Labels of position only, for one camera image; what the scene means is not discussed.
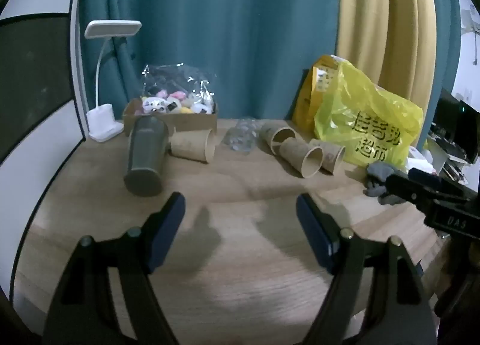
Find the yellow plastic bag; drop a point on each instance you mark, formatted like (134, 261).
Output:
(371, 120)

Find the grey cloth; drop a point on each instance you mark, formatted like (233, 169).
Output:
(380, 182)

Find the grey metal tumbler cup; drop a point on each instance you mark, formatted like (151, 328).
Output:
(145, 157)

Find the yellow curtain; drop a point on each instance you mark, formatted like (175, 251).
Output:
(390, 22)

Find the clear bag of small toys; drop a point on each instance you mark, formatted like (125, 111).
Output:
(176, 86)

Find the white tissue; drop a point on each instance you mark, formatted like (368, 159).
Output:
(422, 161)

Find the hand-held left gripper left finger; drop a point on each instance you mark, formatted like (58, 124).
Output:
(167, 232)

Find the brown paper cup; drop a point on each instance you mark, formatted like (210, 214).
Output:
(300, 157)
(275, 137)
(332, 155)
(189, 145)

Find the teal curtain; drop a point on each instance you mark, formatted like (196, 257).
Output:
(225, 30)

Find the orange paper bag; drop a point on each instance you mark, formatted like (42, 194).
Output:
(313, 93)

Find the white desk lamp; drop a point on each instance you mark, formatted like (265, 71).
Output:
(103, 123)

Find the crumpled clear plastic wrap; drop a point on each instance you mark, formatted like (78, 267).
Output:
(240, 137)

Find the black device with green light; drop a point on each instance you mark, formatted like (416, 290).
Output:
(459, 123)

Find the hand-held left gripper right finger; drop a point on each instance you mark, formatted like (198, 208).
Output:
(313, 232)

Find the cardboard box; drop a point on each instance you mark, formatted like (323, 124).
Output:
(187, 123)

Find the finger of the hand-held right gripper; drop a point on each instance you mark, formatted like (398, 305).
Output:
(435, 185)
(407, 191)

